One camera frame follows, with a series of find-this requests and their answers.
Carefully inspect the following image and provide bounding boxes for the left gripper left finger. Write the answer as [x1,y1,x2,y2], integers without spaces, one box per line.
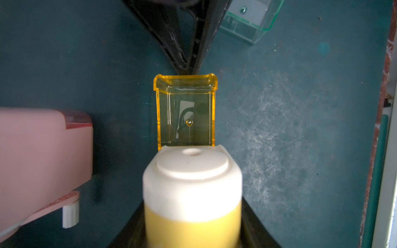
[123,0,188,74]

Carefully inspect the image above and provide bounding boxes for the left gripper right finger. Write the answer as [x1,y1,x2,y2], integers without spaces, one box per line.
[186,0,232,74]

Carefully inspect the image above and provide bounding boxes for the green clear tray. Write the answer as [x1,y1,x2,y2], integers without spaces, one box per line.
[220,0,284,44]

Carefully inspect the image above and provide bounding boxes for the yellow clear tray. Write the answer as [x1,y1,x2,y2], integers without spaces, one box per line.
[154,73,218,149]

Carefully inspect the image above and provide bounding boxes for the pink pencil sharpener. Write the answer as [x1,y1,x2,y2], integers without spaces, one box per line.
[1,107,93,241]

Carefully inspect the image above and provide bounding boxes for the yellow pencil sharpener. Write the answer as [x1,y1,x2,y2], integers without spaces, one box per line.
[143,145,243,248]

